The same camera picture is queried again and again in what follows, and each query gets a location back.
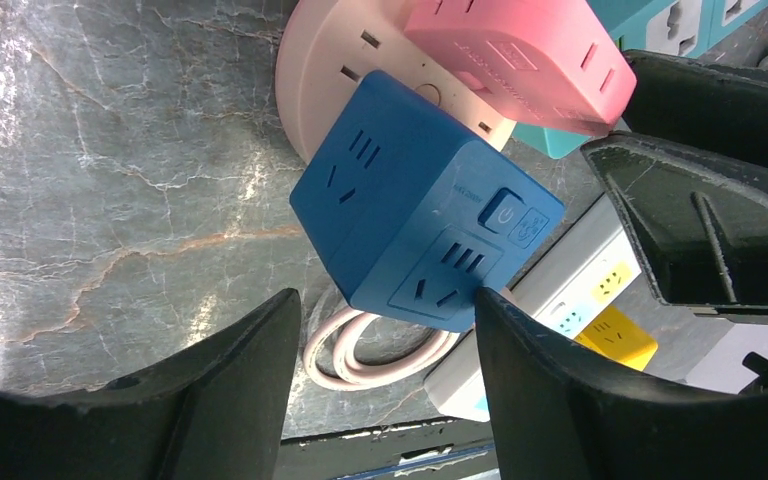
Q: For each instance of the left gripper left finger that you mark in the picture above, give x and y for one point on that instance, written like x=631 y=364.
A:
x=214 y=410

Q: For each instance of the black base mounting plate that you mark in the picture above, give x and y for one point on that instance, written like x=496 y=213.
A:
x=440 y=448

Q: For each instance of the yellow cube socket adapter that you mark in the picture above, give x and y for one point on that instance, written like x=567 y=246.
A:
x=615 y=336

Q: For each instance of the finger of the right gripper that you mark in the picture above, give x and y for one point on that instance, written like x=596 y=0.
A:
x=697 y=222
x=706 y=105

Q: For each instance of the white multicolour power strip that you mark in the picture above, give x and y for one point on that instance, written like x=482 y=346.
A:
x=573 y=282

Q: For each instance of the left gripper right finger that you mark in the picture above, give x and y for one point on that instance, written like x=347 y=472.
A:
x=562 y=411

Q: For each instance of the blue white cube adapter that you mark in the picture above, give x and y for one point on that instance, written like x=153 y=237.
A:
x=411 y=212

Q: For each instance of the teal power strip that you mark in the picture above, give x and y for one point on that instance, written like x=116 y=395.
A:
x=681 y=28

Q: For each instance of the pink round socket reel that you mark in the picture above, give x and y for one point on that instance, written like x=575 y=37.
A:
x=328 y=46

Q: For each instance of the pink plug adapter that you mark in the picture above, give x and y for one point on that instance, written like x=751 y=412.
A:
x=545 y=63

